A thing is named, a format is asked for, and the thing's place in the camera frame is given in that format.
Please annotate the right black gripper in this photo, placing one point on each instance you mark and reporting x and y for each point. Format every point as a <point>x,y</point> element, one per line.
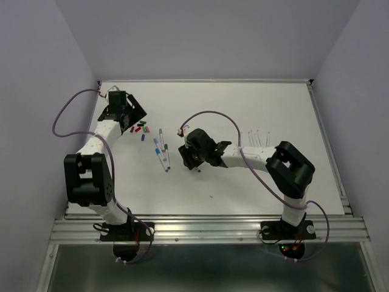
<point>186,157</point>

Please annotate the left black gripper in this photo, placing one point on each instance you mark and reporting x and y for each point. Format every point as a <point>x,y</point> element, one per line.
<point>137,109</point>

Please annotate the grey marker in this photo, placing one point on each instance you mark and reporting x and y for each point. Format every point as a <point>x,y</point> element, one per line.
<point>161,136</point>

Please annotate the black marker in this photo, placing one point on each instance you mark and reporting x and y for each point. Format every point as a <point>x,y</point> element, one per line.
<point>251,142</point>

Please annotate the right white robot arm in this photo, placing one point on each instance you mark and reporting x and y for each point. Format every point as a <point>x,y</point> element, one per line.
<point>290,170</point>

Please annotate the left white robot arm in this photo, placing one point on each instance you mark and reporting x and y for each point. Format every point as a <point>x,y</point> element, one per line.
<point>90,172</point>

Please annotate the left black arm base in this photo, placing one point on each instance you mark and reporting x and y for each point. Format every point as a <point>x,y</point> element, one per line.
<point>131,241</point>

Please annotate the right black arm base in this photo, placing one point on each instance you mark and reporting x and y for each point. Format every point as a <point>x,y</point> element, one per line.
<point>290,239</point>

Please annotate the light blue marker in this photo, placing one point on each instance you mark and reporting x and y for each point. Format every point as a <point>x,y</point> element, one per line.
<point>157,144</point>

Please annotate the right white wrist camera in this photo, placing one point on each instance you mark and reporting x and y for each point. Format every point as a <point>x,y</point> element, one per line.
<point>184,131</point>

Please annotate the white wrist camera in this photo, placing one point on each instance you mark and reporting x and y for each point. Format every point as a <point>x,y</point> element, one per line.
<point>184,131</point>
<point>113,88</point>

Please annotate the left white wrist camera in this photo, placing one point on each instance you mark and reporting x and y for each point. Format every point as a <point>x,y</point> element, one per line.
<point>113,88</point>

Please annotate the aluminium front rail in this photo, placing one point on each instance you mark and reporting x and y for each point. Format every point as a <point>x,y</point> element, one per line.
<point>194,229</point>

